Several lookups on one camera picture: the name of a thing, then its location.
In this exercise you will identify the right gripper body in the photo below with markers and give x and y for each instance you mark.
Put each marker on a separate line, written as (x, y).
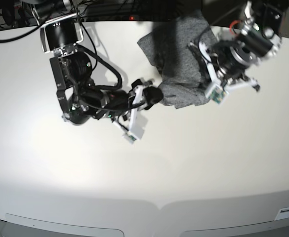
(134, 104)

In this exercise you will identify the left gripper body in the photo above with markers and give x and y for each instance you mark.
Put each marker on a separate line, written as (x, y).
(226, 63)

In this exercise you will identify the grey long-sleeve T-shirt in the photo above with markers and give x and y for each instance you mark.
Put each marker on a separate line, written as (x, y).
(181, 67)

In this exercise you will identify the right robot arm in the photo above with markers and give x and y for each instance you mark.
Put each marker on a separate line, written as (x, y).
(87, 86)

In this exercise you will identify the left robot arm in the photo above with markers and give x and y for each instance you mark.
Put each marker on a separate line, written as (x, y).
(256, 38)

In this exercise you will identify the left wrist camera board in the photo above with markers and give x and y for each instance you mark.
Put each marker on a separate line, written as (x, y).
(216, 93)

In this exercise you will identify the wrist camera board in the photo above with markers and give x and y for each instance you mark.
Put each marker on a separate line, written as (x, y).
(133, 134)
(216, 93)

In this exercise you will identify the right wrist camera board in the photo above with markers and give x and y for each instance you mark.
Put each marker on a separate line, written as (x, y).
(133, 134)

